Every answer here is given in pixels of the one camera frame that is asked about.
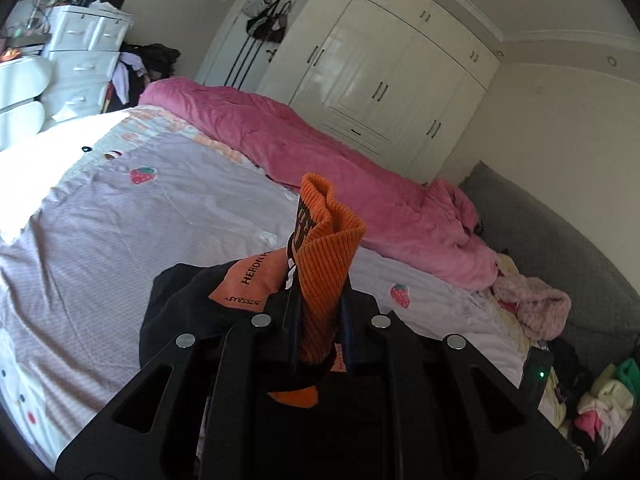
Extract dark clothes pile by bed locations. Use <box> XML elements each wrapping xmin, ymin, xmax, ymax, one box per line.
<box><xmin>103</xmin><ymin>42</ymin><xmax>181</xmax><ymax>113</ymax></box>

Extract white door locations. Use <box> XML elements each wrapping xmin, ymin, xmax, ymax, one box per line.
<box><xmin>195</xmin><ymin>0</ymin><xmax>308</xmax><ymax>92</ymax></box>

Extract black sweater with orange patches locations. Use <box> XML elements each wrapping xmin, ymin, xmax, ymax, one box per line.
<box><xmin>139</xmin><ymin>174</ymin><xmax>373</xmax><ymax>408</ymax></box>

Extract bags hanging on door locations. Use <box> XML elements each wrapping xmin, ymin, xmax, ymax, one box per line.
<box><xmin>246</xmin><ymin>0</ymin><xmax>293</xmax><ymax>44</ymax></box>

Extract colourful clothes pile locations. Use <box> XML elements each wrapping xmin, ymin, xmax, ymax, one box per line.
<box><xmin>559</xmin><ymin>358</ymin><xmax>639</xmax><ymax>462</ymax></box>

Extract white drawer cabinet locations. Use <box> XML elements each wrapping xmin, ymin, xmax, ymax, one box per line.
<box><xmin>39</xmin><ymin>6</ymin><xmax>134</xmax><ymax>128</ymax></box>

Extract lilac bedspread with strawberry prints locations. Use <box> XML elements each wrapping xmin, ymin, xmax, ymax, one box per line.
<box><xmin>1</xmin><ymin>133</ymin><xmax>524</xmax><ymax>479</ymax></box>

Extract pink plush duvet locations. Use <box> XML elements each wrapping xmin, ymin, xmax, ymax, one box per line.
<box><xmin>139</xmin><ymin>78</ymin><xmax>498</xmax><ymax>290</ymax></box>

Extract pink fuzzy garment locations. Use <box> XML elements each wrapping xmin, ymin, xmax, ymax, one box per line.
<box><xmin>492</xmin><ymin>274</ymin><xmax>572</xmax><ymax>341</ymax></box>

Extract white glossy wardrobe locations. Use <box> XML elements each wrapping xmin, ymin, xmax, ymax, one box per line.
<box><xmin>257</xmin><ymin>0</ymin><xmax>499</xmax><ymax>184</ymax></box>

